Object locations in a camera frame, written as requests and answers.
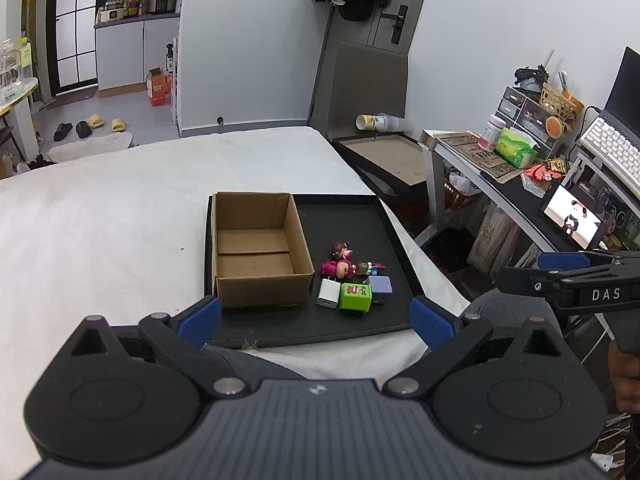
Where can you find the black frame with brown board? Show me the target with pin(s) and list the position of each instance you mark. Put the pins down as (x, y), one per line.
(385, 155)

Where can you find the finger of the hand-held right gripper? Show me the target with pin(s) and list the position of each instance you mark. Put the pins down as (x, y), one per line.
(565, 261)
(525, 281)

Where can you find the orange cardboard box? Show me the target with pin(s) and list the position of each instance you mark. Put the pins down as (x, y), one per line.
(157, 87)

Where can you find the black tray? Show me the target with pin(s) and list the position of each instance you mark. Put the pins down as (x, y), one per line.
(345, 225)

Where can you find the person's right hand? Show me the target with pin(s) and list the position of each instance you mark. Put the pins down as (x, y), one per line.
(626, 380)

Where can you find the person's left leg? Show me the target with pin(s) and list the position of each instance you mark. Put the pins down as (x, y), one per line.
(240, 357)

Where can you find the white floor mat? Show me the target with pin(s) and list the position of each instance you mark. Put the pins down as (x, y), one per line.
(90, 146)

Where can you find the grey desk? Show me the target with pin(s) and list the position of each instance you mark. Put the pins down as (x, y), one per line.
(505, 185)

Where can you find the white keyboard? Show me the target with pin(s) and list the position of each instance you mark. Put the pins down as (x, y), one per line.
(612, 147)

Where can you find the white charger plug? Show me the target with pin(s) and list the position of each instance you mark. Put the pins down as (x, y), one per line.
(327, 294)

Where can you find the red toy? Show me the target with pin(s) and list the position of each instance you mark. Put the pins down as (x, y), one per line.
(542, 171)

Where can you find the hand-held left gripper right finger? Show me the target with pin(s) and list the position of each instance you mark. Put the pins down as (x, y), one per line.
(431, 321)

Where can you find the purple charger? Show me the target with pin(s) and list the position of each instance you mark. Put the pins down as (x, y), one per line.
(379, 285)

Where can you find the glass jar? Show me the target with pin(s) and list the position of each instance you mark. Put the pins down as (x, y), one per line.
(12, 72)

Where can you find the black door lock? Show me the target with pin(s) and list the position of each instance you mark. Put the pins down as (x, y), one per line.
(397, 22)

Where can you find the person's right leg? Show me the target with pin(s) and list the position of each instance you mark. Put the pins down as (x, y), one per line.
(505, 307)

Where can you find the white kitchen cabinet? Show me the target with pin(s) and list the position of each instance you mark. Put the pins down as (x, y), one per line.
(135, 52)

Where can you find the brown paper bag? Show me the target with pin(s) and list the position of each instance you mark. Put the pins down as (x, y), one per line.
(495, 235)

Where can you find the white bed sheet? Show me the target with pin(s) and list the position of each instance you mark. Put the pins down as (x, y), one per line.
(125, 220)

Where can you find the black cap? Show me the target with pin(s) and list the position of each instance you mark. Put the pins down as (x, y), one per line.
(356, 9)

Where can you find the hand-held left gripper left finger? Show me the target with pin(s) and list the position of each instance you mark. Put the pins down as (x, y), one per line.
(200, 319)

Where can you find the brown cardboard box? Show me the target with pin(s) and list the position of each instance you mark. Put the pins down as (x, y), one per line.
(250, 255)

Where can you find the grey leaning board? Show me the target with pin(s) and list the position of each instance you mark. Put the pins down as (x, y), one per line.
(362, 85)

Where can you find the wicker basket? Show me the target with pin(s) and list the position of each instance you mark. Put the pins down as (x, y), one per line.
(560, 102)

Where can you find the pink figurine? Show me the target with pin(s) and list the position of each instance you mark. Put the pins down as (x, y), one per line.
(338, 269)

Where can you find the black-framed sliding door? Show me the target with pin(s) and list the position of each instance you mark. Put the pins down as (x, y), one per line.
(75, 25)

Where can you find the grey drawer organizer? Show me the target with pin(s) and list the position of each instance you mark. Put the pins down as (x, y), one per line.
(520, 107)

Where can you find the brown-haired doll figurine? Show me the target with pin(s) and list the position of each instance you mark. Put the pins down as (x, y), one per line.
(341, 250)

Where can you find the tablet with lit screen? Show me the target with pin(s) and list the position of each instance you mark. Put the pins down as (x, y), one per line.
(572, 212)

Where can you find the green tissue pack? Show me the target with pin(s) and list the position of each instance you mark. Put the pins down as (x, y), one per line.
(515, 149)

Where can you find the person's leg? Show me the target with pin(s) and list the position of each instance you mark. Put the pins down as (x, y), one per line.
(505, 307)
(240, 357)

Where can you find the spray bottle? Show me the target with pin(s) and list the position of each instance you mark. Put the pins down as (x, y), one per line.
(170, 57)

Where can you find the small colourful toy figure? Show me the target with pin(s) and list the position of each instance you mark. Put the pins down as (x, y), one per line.
(367, 266)

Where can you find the stack of paper cups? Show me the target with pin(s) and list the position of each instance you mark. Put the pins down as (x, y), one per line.
(382, 122)

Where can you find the pink and white bottle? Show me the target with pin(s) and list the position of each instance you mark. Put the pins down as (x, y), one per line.
(491, 132)

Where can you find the black slipper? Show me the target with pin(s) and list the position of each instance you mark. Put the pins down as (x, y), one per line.
(84, 129)
(62, 131)

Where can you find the yellow slipper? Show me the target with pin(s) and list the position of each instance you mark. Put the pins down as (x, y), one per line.
(117, 124)
(95, 120)

